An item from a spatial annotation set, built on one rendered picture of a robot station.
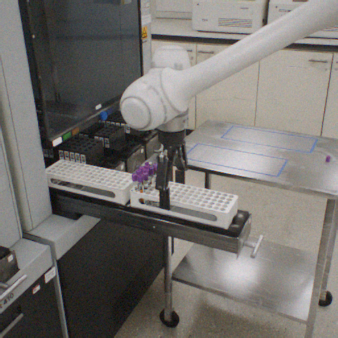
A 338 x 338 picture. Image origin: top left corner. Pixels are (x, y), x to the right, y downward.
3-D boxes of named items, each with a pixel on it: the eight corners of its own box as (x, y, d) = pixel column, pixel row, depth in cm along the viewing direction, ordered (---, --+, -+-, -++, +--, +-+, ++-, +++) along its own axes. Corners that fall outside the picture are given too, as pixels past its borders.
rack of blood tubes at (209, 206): (129, 209, 128) (129, 191, 125) (145, 193, 136) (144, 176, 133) (226, 233, 116) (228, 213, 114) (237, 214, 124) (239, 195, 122)
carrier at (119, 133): (121, 139, 170) (120, 125, 168) (125, 140, 170) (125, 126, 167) (105, 150, 161) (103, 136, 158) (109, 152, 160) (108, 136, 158)
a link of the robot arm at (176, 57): (158, 98, 119) (140, 114, 108) (157, 40, 112) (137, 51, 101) (197, 102, 116) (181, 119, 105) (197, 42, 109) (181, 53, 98)
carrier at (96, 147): (100, 154, 158) (98, 139, 155) (104, 156, 157) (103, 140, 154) (81, 168, 148) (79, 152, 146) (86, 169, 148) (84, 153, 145)
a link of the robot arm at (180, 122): (194, 103, 115) (193, 125, 118) (163, 100, 119) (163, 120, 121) (180, 114, 108) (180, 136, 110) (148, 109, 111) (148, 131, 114)
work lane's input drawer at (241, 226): (33, 207, 142) (30, 183, 138) (60, 188, 153) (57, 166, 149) (253, 265, 115) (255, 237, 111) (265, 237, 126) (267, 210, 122)
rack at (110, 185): (43, 189, 139) (41, 171, 137) (63, 175, 147) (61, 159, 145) (124, 208, 128) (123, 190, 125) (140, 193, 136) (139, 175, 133)
